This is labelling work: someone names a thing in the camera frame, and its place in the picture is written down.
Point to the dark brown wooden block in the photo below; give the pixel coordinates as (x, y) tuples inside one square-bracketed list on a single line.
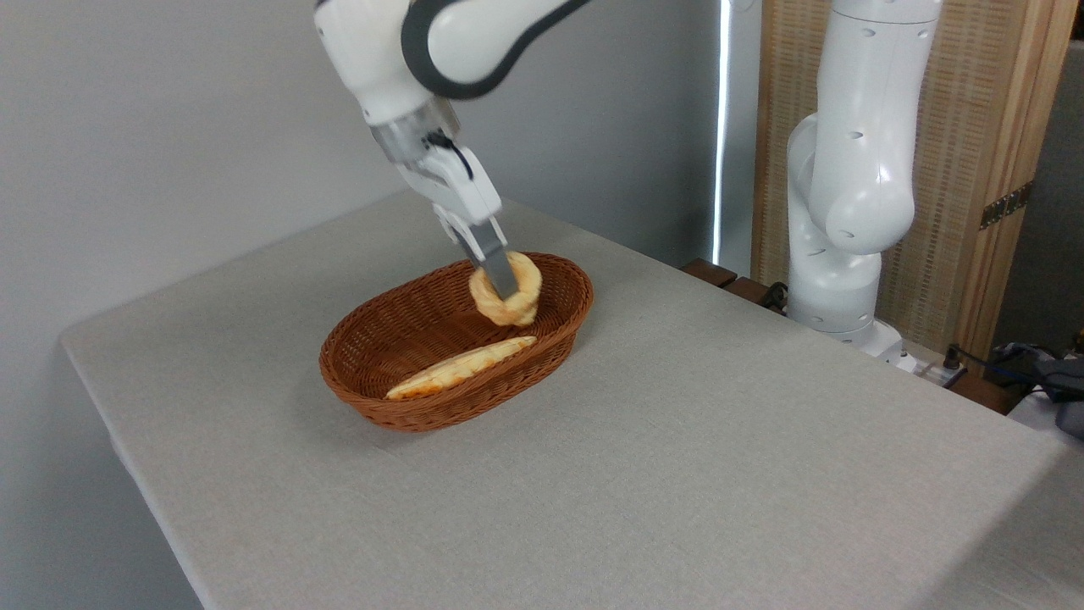
[(749, 292), (987, 394), (710, 273)]

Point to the dark metal screen hinge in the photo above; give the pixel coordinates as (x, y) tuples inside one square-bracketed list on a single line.
[(1006, 206)]

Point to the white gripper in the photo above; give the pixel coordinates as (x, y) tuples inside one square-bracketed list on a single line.
[(457, 186)]

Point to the grey linen tablecloth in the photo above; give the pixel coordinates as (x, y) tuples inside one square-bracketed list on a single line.
[(677, 474)]

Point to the long flat bread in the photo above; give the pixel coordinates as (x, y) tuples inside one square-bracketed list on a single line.
[(457, 368)]

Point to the brown wicker oval basket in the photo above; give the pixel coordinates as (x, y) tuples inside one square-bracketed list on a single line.
[(373, 356)]

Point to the dark blue grey bag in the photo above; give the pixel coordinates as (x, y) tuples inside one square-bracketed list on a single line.
[(1050, 377)]

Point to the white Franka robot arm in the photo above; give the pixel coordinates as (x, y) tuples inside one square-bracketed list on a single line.
[(855, 169)]

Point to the round bread roll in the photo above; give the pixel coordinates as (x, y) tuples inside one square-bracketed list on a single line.
[(529, 284)]

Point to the wooden rattan folding screen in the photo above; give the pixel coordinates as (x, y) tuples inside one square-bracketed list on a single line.
[(974, 102)]

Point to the white power strip with plug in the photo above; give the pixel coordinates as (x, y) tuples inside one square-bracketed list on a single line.
[(942, 371)]

